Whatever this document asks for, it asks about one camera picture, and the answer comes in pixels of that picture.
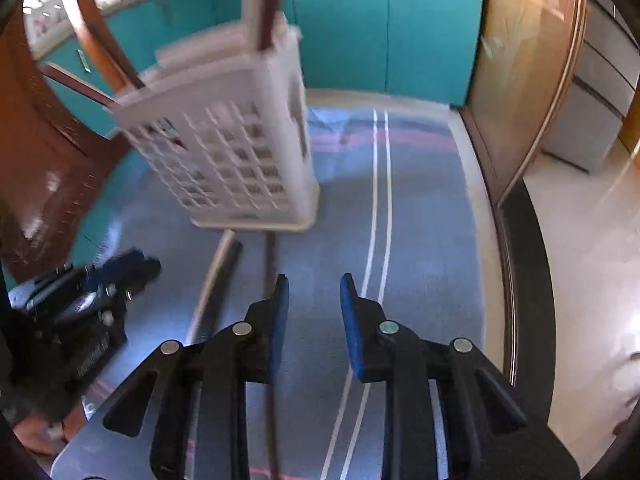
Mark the reddish brown chopstick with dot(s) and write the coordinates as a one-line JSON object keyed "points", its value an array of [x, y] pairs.
{"points": [[272, 0]]}

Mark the carved wooden chair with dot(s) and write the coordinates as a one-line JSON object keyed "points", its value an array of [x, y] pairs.
{"points": [[50, 160]]}

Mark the silver metal chopstick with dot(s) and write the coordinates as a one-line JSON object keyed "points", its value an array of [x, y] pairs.
{"points": [[208, 285]]}

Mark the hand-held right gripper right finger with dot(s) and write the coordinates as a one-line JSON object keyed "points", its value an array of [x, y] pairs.
{"points": [[352, 325]]}

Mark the blue plaid cloth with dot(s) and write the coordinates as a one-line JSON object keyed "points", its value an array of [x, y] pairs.
{"points": [[425, 260]]}

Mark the grey refrigerator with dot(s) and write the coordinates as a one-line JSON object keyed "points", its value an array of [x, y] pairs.
{"points": [[590, 110]]}

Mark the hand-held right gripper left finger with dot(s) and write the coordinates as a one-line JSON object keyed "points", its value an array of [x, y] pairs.
{"points": [[281, 320]]}

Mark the teal base cabinets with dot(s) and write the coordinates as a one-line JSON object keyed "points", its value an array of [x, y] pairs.
{"points": [[350, 35]]}

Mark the white plastic utensil holder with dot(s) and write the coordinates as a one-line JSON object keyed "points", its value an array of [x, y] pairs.
{"points": [[225, 160]]}

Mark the thin dark brown chopstick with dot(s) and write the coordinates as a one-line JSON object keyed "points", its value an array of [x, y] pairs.
{"points": [[270, 260]]}

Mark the wood-framed sliding glass door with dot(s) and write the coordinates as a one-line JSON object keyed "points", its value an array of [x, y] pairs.
{"points": [[525, 60]]}

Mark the person's left hand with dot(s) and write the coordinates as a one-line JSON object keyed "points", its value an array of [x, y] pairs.
{"points": [[35, 430]]}

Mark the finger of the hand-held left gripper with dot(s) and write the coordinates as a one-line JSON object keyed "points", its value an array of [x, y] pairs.
{"points": [[140, 280], [117, 266]]}

